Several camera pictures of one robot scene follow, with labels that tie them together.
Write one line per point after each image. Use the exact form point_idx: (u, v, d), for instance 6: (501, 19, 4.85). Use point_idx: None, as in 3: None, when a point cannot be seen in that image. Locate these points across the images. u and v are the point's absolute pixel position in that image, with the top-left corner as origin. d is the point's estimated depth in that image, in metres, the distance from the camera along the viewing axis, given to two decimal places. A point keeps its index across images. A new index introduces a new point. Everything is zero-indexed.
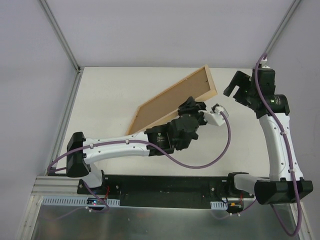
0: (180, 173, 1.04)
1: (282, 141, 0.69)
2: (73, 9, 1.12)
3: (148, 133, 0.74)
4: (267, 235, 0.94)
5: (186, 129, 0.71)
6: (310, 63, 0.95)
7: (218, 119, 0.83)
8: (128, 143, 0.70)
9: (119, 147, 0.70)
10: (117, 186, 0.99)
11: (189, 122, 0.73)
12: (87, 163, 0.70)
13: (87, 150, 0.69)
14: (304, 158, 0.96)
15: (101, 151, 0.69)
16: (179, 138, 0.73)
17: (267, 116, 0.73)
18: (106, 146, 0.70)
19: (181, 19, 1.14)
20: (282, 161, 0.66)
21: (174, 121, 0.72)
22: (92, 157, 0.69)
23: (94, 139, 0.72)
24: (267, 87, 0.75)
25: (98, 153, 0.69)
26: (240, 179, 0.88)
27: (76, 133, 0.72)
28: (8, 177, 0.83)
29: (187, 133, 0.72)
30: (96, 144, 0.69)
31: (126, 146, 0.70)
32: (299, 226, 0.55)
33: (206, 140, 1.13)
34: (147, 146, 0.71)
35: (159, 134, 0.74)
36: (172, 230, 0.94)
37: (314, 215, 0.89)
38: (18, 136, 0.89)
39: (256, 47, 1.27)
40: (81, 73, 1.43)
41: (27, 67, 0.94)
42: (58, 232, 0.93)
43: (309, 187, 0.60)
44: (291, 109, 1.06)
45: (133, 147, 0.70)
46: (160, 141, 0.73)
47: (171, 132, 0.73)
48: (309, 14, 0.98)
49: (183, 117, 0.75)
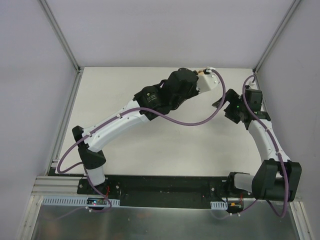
0: (181, 173, 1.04)
1: (267, 135, 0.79)
2: (72, 9, 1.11)
3: (137, 98, 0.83)
4: (267, 235, 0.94)
5: (188, 80, 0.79)
6: (310, 62, 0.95)
7: (209, 79, 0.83)
8: (121, 117, 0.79)
9: (114, 124, 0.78)
10: (117, 186, 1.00)
11: (191, 74, 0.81)
12: (97, 150, 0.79)
13: (88, 139, 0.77)
14: (304, 158, 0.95)
15: (100, 135, 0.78)
16: (179, 93, 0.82)
17: (253, 121, 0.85)
18: (102, 129, 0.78)
19: (181, 18, 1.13)
20: (269, 149, 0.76)
21: (175, 74, 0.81)
22: (95, 144, 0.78)
23: (90, 128, 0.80)
24: (254, 105, 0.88)
25: (98, 137, 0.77)
26: (241, 178, 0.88)
27: (74, 128, 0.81)
28: (8, 178, 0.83)
29: (188, 86, 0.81)
30: (93, 131, 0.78)
31: (120, 120, 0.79)
32: (284, 204, 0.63)
33: (206, 140, 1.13)
34: (140, 112, 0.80)
35: (148, 94, 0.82)
36: (172, 230, 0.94)
37: (314, 215, 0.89)
38: (18, 137, 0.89)
39: (256, 47, 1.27)
40: (81, 73, 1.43)
41: (26, 67, 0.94)
42: (58, 232, 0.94)
43: (298, 170, 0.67)
44: (292, 109, 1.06)
45: (128, 118, 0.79)
46: (151, 100, 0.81)
47: (172, 86, 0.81)
48: (309, 14, 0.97)
49: (182, 70, 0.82)
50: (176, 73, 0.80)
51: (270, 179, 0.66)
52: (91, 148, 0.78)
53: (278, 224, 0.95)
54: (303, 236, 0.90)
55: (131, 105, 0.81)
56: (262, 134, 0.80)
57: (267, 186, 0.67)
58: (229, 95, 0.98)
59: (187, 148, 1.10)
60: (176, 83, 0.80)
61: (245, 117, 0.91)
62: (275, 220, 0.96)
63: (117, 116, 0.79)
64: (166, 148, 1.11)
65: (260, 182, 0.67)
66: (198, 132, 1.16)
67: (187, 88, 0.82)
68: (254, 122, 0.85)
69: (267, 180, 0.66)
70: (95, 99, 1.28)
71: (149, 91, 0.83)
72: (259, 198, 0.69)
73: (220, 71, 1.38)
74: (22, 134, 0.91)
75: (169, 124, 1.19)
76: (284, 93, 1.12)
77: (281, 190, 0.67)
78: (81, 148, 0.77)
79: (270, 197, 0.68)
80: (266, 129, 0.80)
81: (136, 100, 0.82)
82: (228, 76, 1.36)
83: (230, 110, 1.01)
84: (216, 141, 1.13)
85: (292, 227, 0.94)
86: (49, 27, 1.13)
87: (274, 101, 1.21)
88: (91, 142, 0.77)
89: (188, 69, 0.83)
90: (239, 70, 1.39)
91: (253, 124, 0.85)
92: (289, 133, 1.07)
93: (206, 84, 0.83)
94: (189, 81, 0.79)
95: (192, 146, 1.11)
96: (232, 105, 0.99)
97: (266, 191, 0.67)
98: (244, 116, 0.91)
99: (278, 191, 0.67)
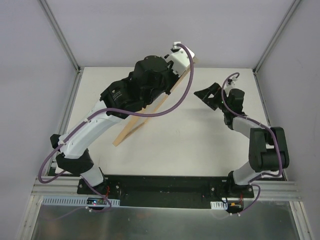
0: (180, 173, 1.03)
1: (248, 120, 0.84)
2: (72, 9, 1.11)
3: (104, 98, 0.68)
4: (267, 235, 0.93)
5: (155, 69, 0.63)
6: (310, 63, 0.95)
7: (178, 55, 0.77)
8: (90, 122, 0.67)
9: (83, 129, 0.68)
10: (117, 186, 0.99)
11: (159, 63, 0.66)
12: (76, 156, 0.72)
13: (63, 148, 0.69)
14: (304, 158, 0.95)
15: (73, 143, 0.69)
16: (148, 85, 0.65)
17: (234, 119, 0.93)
18: (74, 135, 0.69)
19: (181, 19, 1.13)
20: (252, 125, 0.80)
21: (140, 64, 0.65)
22: (71, 152, 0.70)
23: (65, 135, 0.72)
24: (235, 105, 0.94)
25: (72, 145, 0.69)
26: (240, 171, 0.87)
27: (51, 137, 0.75)
28: (8, 178, 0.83)
29: (156, 77, 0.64)
30: (67, 139, 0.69)
31: (89, 124, 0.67)
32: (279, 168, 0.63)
33: (206, 139, 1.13)
34: (106, 113, 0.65)
35: (113, 92, 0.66)
36: (172, 230, 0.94)
37: (314, 215, 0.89)
38: (18, 137, 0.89)
39: (256, 47, 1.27)
40: (81, 73, 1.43)
41: (26, 67, 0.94)
42: (58, 232, 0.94)
43: (279, 129, 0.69)
44: (292, 109, 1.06)
45: (96, 122, 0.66)
46: (117, 97, 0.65)
47: (139, 80, 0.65)
48: (308, 14, 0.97)
49: (150, 59, 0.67)
50: (141, 62, 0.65)
51: (260, 141, 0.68)
52: (69, 156, 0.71)
53: (279, 224, 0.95)
54: (302, 235, 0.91)
55: (99, 106, 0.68)
56: (243, 122, 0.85)
57: (261, 150, 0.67)
58: (214, 87, 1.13)
59: (188, 149, 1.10)
60: (141, 75, 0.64)
61: (228, 120, 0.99)
62: (275, 221, 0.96)
63: (85, 121, 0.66)
64: (166, 149, 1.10)
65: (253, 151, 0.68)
66: (197, 132, 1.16)
67: (157, 80, 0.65)
68: (236, 118, 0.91)
69: (258, 143, 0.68)
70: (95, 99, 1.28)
71: (115, 86, 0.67)
72: (260, 171, 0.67)
73: (220, 71, 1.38)
74: (22, 134, 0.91)
75: (169, 124, 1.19)
76: (284, 93, 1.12)
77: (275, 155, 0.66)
78: (59, 159, 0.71)
79: (268, 164, 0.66)
80: (247, 117, 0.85)
81: (102, 102, 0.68)
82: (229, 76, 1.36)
83: (214, 102, 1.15)
84: (216, 141, 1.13)
85: (292, 228, 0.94)
86: (49, 28, 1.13)
87: (274, 101, 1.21)
88: (66, 151, 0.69)
89: (156, 57, 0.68)
90: (239, 70, 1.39)
91: (235, 120, 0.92)
92: (289, 133, 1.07)
93: (178, 62, 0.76)
94: (156, 70, 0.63)
95: (191, 146, 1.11)
96: (216, 98, 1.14)
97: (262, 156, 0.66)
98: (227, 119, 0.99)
99: (272, 154, 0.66)
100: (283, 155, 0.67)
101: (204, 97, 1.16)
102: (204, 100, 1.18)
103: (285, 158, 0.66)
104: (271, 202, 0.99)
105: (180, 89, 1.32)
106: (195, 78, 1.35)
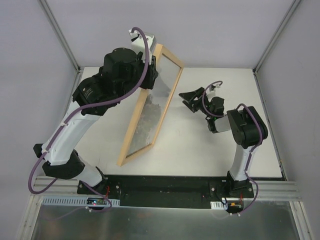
0: (181, 173, 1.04)
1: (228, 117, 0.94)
2: (73, 9, 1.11)
3: (76, 98, 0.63)
4: (267, 235, 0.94)
5: (124, 60, 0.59)
6: (310, 63, 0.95)
7: (136, 42, 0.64)
8: (68, 125, 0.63)
9: (63, 134, 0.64)
10: (117, 186, 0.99)
11: (129, 54, 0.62)
12: (63, 161, 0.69)
13: (47, 156, 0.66)
14: (304, 159, 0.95)
15: (56, 149, 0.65)
16: (120, 78, 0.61)
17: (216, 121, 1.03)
18: (55, 141, 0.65)
19: (182, 18, 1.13)
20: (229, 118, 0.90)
21: (110, 57, 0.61)
22: (57, 158, 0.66)
23: (46, 142, 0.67)
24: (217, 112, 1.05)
25: (56, 152, 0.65)
26: (234, 166, 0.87)
27: (34, 147, 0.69)
28: (8, 178, 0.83)
29: (128, 68, 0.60)
30: (49, 146, 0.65)
31: (68, 128, 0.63)
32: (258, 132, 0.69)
33: (207, 139, 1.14)
34: (82, 112, 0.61)
35: (84, 90, 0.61)
36: (172, 230, 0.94)
37: (314, 215, 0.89)
38: (19, 137, 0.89)
39: (256, 47, 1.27)
40: (81, 73, 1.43)
41: (26, 66, 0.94)
42: (58, 232, 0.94)
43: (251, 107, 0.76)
44: (292, 109, 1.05)
45: (74, 123, 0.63)
46: (89, 94, 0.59)
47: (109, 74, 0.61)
48: (308, 14, 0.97)
49: (119, 50, 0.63)
50: (110, 55, 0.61)
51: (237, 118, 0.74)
52: (55, 163, 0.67)
53: (278, 224, 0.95)
54: (302, 235, 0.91)
55: (73, 107, 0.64)
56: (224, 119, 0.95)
57: (241, 125, 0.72)
58: (199, 91, 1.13)
59: (187, 149, 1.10)
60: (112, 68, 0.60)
61: (211, 126, 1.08)
62: (275, 220, 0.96)
63: (62, 125, 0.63)
64: (166, 149, 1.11)
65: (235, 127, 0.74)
66: (197, 133, 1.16)
67: (128, 71, 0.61)
68: (217, 120, 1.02)
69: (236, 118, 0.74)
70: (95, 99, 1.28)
71: (86, 83, 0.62)
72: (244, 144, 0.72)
73: (220, 71, 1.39)
74: (22, 134, 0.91)
75: (169, 125, 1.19)
76: (284, 93, 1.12)
77: (254, 128, 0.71)
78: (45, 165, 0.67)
79: (250, 133, 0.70)
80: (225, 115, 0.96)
81: (75, 102, 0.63)
82: (229, 77, 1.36)
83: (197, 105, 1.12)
84: (216, 141, 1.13)
85: (292, 228, 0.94)
86: (49, 28, 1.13)
87: (274, 101, 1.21)
88: (51, 159, 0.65)
89: (125, 49, 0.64)
90: (239, 70, 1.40)
91: (216, 122, 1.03)
92: (289, 133, 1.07)
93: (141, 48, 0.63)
94: (126, 60, 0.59)
95: (191, 146, 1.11)
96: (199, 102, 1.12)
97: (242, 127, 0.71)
98: (210, 124, 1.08)
99: (252, 126, 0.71)
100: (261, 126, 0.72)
101: (190, 99, 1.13)
102: (189, 102, 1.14)
103: (264, 130, 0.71)
104: (271, 202, 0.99)
105: (180, 89, 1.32)
106: (195, 79, 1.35)
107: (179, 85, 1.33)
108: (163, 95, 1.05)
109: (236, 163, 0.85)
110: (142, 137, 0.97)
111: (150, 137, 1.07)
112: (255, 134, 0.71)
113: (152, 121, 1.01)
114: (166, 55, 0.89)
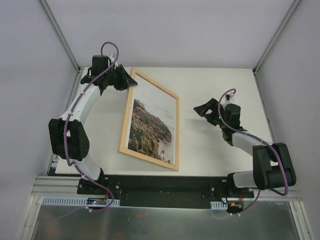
0: (181, 173, 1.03)
1: (247, 136, 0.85)
2: (72, 9, 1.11)
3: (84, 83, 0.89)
4: (268, 235, 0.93)
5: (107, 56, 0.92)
6: (310, 63, 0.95)
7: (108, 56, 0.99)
8: (85, 94, 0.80)
9: (83, 99, 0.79)
10: (117, 186, 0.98)
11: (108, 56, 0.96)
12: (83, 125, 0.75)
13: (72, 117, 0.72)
14: (304, 159, 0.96)
15: (80, 110, 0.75)
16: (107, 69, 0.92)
17: (235, 134, 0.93)
18: (78, 104, 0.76)
19: (181, 19, 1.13)
20: (253, 142, 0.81)
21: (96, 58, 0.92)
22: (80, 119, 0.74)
23: (64, 112, 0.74)
24: (232, 121, 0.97)
25: (80, 112, 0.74)
26: (241, 175, 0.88)
27: (50, 124, 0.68)
28: (8, 178, 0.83)
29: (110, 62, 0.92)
30: (73, 109, 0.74)
31: (85, 96, 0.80)
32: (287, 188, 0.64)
33: (207, 140, 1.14)
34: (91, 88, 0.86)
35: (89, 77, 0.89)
36: (172, 230, 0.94)
37: (314, 215, 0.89)
38: (19, 136, 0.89)
39: (256, 47, 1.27)
40: (81, 73, 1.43)
41: (26, 66, 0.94)
42: (58, 232, 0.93)
43: (283, 147, 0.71)
44: (292, 110, 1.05)
45: (90, 93, 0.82)
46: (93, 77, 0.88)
47: (99, 66, 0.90)
48: (309, 14, 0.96)
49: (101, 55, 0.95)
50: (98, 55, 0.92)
51: (265, 160, 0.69)
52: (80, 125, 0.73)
53: (279, 224, 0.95)
54: (302, 236, 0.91)
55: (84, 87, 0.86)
56: (243, 137, 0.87)
57: (266, 169, 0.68)
58: (212, 102, 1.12)
59: (187, 149, 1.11)
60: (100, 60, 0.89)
61: (226, 135, 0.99)
62: (275, 220, 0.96)
63: (82, 93, 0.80)
64: None
65: (258, 170, 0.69)
66: (197, 134, 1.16)
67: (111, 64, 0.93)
68: (235, 134, 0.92)
69: (262, 160, 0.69)
70: (97, 109, 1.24)
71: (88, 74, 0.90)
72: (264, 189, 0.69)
73: (220, 72, 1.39)
74: (22, 134, 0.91)
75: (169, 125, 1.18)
76: (284, 93, 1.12)
77: (280, 176, 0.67)
78: (71, 126, 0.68)
79: (275, 184, 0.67)
80: (246, 133, 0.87)
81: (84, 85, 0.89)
82: (228, 77, 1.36)
83: (212, 117, 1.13)
84: (216, 141, 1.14)
85: (292, 228, 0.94)
86: (49, 28, 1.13)
87: (274, 101, 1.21)
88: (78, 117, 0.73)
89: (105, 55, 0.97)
90: (239, 70, 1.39)
91: (234, 136, 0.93)
92: (289, 134, 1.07)
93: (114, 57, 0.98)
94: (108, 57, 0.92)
95: (191, 147, 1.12)
96: (214, 113, 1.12)
97: (268, 176, 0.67)
98: (226, 135, 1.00)
99: (278, 173, 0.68)
100: (288, 173, 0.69)
101: (202, 112, 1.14)
102: (203, 115, 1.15)
103: (291, 176, 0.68)
104: (271, 202, 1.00)
105: (181, 89, 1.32)
106: (194, 79, 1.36)
107: (178, 85, 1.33)
108: (166, 117, 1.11)
109: (246, 173, 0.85)
110: (148, 142, 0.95)
111: (168, 155, 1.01)
112: (279, 182, 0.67)
113: (158, 133, 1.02)
114: (141, 76, 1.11)
